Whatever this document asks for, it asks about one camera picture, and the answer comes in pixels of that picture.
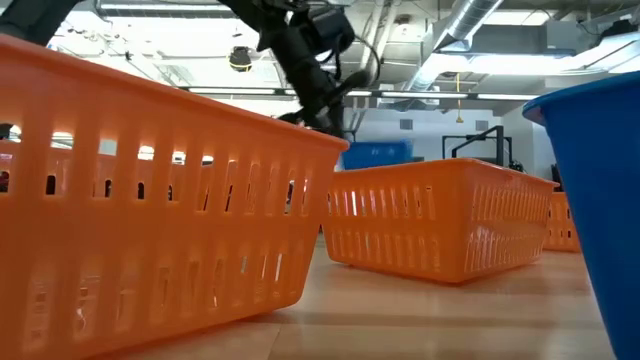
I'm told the silver ventilation duct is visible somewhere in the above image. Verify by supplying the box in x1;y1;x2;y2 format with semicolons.
399;0;505;96

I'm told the black metal rack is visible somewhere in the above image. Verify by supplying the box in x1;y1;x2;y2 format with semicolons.
442;124;515;169

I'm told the black ceiling camera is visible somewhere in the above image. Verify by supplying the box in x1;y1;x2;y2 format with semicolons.
228;45;254;74

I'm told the blue plastic basket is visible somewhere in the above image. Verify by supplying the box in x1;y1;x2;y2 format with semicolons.
522;70;640;360
341;139;415;171

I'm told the red plastic basket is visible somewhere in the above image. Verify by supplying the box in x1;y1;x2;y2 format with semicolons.
542;192;582;254
0;34;350;360
322;158;559;285

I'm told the yellow hanging cord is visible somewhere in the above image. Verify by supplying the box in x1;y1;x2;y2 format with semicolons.
453;72;465;125

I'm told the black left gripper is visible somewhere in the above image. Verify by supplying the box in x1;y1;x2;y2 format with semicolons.
258;27;372;139

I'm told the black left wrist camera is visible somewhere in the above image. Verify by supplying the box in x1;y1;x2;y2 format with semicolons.
292;5;357;55

